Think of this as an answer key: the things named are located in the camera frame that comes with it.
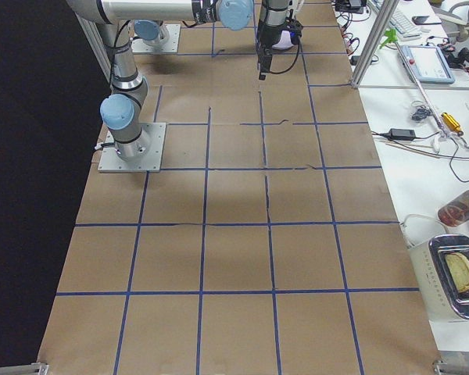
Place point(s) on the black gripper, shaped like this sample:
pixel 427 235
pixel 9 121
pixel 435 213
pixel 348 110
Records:
pixel 266 38

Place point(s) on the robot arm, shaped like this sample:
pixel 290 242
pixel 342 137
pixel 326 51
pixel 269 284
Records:
pixel 125 29
pixel 151 32

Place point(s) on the lavender plate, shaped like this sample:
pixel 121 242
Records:
pixel 285 42

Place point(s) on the black power adapter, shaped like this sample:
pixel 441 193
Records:
pixel 402 134

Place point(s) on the teach pendant tablet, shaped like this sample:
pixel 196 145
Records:
pixel 426 63

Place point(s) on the yellow tool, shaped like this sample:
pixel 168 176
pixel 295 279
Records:
pixel 452 123

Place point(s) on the food container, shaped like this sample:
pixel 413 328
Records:
pixel 456 211

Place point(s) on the white toaster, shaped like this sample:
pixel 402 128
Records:
pixel 442 300

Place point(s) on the bread slice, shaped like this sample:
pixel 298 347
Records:
pixel 458 265

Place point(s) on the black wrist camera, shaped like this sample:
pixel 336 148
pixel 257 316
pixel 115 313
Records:
pixel 295 28

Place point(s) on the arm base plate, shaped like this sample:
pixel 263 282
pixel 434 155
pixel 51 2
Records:
pixel 143 155
pixel 170 47

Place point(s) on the aluminium corner post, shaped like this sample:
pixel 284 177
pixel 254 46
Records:
pixel 379 27

